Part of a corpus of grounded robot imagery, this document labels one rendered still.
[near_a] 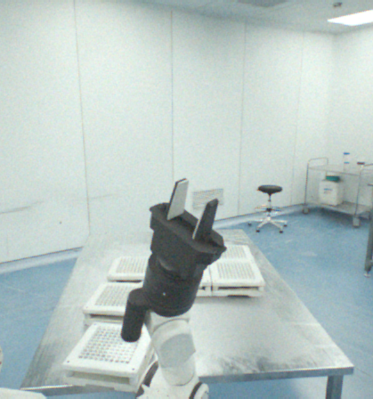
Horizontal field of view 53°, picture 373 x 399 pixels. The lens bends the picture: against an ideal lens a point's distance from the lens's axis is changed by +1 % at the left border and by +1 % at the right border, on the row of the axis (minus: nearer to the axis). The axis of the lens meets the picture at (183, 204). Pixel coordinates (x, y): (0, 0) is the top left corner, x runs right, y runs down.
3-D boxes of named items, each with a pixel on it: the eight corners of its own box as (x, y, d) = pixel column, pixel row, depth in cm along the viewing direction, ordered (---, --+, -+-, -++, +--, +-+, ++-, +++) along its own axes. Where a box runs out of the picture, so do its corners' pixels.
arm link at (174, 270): (199, 265, 47) (180, 325, 53) (241, 237, 53) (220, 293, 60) (133, 213, 53) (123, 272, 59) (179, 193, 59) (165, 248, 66)
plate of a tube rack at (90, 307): (101, 285, 174) (101, 281, 173) (154, 288, 171) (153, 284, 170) (82, 313, 150) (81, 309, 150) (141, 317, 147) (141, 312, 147)
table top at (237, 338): (89, 239, 262) (88, 233, 262) (242, 233, 273) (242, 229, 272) (19, 399, 118) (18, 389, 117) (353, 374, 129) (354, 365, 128)
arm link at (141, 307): (207, 299, 58) (191, 343, 65) (180, 252, 66) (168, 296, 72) (139, 314, 53) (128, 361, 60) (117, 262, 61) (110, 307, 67)
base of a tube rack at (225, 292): (208, 273, 198) (208, 269, 197) (255, 273, 198) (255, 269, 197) (211, 296, 174) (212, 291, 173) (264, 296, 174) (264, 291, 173)
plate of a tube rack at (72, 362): (93, 326, 141) (93, 321, 141) (156, 332, 137) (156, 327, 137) (61, 370, 118) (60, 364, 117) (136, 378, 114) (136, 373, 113)
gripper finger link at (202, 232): (217, 195, 50) (206, 231, 53) (202, 202, 47) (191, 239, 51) (226, 201, 49) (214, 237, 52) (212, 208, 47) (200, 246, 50)
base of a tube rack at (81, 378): (93, 337, 143) (93, 332, 142) (157, 345, 138) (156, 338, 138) (62, 383, 119) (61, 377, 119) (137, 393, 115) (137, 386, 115)
